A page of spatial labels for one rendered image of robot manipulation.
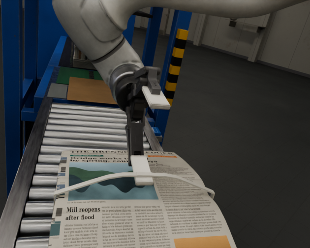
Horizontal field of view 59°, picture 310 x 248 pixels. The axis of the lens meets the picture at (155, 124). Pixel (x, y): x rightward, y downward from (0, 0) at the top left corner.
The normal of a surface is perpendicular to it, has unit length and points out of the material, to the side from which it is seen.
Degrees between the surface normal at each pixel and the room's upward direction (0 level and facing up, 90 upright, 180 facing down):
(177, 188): 3
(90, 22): 99
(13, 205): 0
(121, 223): 12
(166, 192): 1
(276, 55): 90
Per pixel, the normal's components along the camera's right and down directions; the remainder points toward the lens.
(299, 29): -0.68, 0.17
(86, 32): 0.04, 0.62
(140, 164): 0.20, -0.82
